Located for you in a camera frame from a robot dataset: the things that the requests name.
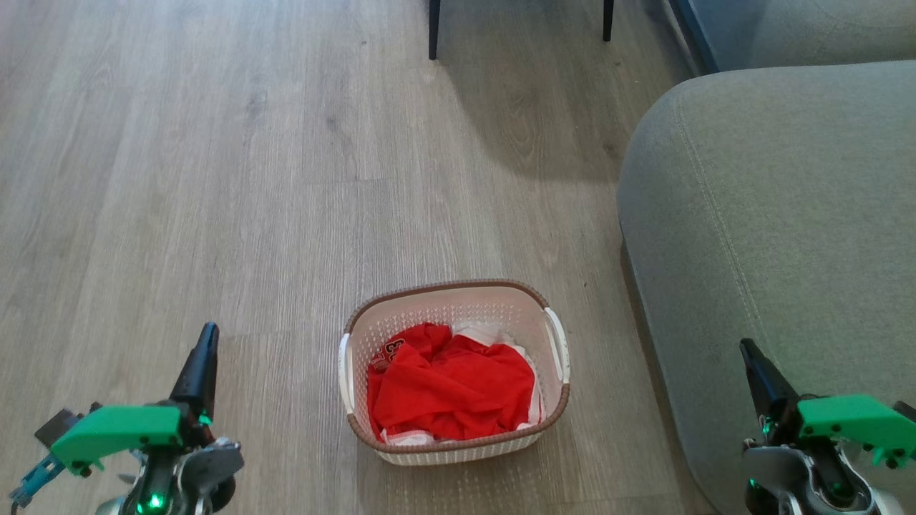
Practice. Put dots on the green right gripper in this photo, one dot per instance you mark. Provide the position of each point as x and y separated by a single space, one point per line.
855 422

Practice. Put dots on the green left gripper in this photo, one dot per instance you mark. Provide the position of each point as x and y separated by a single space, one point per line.
118 429

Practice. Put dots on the white laundry basket brown rim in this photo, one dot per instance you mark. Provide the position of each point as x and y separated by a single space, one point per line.
451 302

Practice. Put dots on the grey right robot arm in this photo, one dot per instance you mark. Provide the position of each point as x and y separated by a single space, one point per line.
780 472

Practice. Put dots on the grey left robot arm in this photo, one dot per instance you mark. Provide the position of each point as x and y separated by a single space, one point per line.
200 468

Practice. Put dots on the grey-green fabric sofa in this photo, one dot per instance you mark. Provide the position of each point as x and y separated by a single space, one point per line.
773 222

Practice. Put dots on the blue left wrist connector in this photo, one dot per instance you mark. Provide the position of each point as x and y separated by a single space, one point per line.
36 479

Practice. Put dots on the red jersey garment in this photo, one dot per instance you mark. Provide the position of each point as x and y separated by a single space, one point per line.
447 390

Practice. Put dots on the white garment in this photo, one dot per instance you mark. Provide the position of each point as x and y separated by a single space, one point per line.
494 335

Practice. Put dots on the grey sofa section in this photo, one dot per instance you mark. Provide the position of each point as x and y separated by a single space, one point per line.
801 28

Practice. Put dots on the dark blue sofa base strip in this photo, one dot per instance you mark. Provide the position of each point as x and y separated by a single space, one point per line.
690 32

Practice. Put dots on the black furniture leg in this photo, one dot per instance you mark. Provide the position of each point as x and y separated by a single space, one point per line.
434 28
608 20

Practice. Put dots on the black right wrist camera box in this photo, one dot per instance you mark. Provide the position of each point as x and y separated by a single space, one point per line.
907 411

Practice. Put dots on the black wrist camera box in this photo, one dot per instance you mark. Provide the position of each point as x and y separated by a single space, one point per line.
57 425
907 411

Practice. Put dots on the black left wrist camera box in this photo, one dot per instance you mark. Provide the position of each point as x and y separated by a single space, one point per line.
57 425

